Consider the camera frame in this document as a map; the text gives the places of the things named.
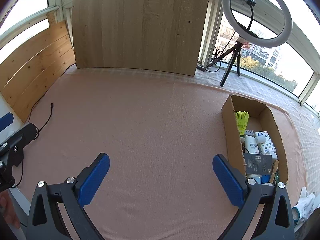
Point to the white glove teal cuff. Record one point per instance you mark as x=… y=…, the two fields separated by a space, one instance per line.
x=306 y=200

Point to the person's left hand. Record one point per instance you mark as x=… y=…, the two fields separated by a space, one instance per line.
x=6 y=210

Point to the cardboard box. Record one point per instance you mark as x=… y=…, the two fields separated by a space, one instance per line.
x=230 y=135

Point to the large oak board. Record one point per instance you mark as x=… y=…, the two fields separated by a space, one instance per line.
x=140 y=25

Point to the small white box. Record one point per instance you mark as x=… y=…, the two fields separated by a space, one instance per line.
x=273 y=156

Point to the yellow plastic shuttlecock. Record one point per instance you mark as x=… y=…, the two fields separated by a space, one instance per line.
x=242 y=121

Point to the dark grey card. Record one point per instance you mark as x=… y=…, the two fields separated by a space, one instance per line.
x=257 y=163

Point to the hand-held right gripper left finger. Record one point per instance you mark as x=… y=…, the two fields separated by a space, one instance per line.
x=93 y=180

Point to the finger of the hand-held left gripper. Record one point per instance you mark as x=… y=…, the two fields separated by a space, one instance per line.
x=5 y=122
x=27 y=131

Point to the white dotted tissue pack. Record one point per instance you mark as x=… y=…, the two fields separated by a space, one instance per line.
x=266 y=142

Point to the pine plank panel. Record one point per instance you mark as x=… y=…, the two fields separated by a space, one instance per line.
x=37 y=62

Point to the wooden clothespin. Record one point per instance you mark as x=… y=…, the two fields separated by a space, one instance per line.
x=275 y=167

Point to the black tripod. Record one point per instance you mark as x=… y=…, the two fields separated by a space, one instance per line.
x=228 y=67

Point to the white sunscreen tube blue cap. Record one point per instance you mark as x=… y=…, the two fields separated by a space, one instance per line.
x=251 y=145

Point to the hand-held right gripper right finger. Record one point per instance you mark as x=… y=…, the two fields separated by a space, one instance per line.
x=228 y=182

